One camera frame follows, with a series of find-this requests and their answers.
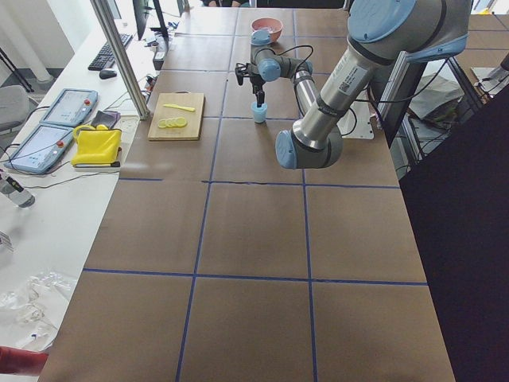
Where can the black keyboard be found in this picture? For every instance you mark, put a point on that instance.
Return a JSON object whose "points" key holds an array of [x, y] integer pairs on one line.
{"points": [[105, 57]]}

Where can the black computer mouse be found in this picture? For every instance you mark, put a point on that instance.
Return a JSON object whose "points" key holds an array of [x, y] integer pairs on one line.
{"points": [[107, 74]]}

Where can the aluminium frame post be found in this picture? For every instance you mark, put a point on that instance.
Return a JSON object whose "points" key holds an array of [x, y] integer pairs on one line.
{"points": [[107, 23]]}

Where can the lower blue teach pendant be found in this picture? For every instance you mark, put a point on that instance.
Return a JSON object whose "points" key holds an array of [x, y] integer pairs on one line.
{"points": [[41, 150]]}

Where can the yellow cloth bag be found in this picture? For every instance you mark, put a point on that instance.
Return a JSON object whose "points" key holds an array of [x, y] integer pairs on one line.
{"points": [[96, 146]]}

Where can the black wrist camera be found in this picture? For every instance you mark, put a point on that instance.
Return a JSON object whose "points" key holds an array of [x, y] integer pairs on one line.
{"points": [[242, 71]]}

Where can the blue teach pendant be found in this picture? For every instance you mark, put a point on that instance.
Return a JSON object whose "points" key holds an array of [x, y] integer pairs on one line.
{"points": [[71, 107], [41, 150]]}

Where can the clear plastic wrap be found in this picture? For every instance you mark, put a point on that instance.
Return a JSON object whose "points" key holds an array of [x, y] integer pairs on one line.
{"points": [[32, 313]]}

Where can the light blue paper cup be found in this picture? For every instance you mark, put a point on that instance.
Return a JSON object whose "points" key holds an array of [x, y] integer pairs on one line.
{"points": [[259, 111]]}

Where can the black computer monitor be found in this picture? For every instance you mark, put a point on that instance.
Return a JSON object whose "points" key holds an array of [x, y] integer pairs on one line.
{"points": [[142, 10]]}

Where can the wooden cutting board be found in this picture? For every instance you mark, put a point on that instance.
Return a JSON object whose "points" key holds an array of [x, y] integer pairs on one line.
{"points": [[192, 131]]}

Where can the white pedestal column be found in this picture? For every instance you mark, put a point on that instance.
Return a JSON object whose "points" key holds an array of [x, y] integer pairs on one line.
{"points": [[357, 122]]}

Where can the upper blue teach pendant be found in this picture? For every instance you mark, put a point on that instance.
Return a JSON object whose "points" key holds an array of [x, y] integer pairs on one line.
{"points": [[71, 107]]}

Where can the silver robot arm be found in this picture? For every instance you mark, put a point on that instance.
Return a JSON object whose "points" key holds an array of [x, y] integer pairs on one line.
{"points": [[377, 32]]}

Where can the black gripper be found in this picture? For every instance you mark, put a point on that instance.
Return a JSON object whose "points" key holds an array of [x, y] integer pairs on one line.
{"points": [[258, 84]]}

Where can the yellow plastic knife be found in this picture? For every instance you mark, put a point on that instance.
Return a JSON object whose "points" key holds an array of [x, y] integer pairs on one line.
{"points": [[179, 107]]}

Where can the pink bowl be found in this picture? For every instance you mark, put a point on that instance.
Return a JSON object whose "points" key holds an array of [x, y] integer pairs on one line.
{"points": [[268, 21]]}

